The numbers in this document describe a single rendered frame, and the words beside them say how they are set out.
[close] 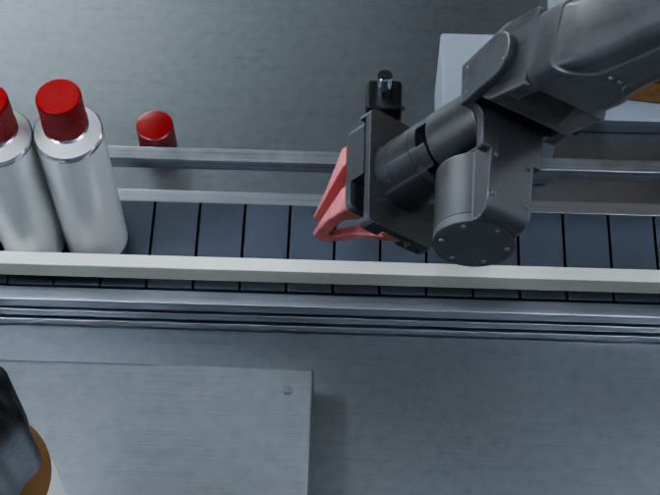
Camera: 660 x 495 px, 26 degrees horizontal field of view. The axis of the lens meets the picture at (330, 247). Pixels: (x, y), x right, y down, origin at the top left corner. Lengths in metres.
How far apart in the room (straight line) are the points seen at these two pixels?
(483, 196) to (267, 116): 0.42
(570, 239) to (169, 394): 0.36
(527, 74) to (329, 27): 0.48
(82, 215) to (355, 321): 0.24
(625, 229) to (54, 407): 0.49
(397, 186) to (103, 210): 0.24
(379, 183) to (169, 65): 0.37
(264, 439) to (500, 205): 0.29
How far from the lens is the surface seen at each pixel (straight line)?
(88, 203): 1.12
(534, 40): 0.94
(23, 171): 1.09
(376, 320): 1.19
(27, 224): 1.14
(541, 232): 1.21
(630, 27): 0.87
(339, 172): 1.10
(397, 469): 1.16
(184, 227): 1.21
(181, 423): 1.13
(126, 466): 1.12
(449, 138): 1.02
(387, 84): 1.15
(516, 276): 1.15
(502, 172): 0.97
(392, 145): 1.06
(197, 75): 1.36
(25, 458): 0.87
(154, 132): 1.29
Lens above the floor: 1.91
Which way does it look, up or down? 60 degrees down
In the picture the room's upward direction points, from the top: straight up
